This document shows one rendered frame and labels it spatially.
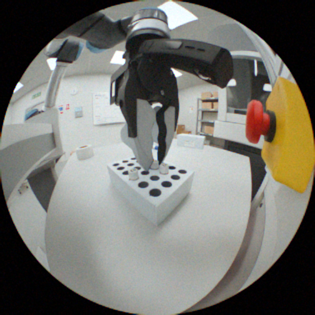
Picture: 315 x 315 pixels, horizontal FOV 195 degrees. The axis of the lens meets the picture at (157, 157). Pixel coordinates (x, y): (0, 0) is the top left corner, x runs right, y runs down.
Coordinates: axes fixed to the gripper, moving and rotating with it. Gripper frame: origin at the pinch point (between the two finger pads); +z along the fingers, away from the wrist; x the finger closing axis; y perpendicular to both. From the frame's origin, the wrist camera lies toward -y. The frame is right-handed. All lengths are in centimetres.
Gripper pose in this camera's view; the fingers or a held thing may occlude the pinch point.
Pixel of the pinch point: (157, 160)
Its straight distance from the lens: 13.2
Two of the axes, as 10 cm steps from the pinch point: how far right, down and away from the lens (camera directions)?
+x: -6.8, 2.7, -6.9
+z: 0.0, 9.3, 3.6
